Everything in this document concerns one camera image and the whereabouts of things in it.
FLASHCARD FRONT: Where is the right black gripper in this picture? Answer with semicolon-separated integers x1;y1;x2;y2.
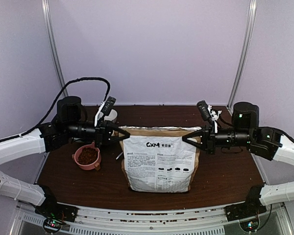
183;121;253;155

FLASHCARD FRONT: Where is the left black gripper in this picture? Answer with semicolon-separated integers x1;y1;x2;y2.
64;116;129;146

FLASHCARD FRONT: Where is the pink pet bowl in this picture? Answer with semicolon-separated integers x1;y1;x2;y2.
72;142;101;171

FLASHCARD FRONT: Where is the dog food bag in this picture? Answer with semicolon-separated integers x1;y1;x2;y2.
120;126;201;193

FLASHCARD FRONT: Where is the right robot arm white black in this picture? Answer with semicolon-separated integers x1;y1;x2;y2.
182;100;294;216

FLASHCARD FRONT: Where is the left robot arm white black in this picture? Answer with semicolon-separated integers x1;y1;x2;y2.
0;96;130;217

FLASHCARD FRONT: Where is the white ceramic bowl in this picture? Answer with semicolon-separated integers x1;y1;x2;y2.
97;109;118;123

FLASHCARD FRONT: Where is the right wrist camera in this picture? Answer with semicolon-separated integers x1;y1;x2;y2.
196;100;222;134

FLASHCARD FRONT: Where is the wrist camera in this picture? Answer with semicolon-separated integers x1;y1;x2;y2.
196;100;222;134
94;96;116;126

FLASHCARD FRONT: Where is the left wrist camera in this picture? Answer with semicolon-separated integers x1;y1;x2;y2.
94;96;116;126

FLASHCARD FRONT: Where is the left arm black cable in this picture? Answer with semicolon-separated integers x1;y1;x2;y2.
0;77;111;145

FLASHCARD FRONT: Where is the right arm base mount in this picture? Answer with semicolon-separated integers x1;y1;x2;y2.
224;202;267;222

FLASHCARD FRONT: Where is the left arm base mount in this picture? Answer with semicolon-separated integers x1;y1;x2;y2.
34;203;78;222

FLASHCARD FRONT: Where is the front aluminium rail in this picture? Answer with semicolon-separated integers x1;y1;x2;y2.
14;195;292;235

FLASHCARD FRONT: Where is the right aluminium frame post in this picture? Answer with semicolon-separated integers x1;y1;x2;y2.
227;0;257;111

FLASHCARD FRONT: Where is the aluminium frame post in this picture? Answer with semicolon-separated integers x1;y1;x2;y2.
227;0;257;111
41;0;66;88

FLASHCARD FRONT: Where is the left aluminium frame post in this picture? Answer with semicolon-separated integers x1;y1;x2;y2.
41;0;66;88

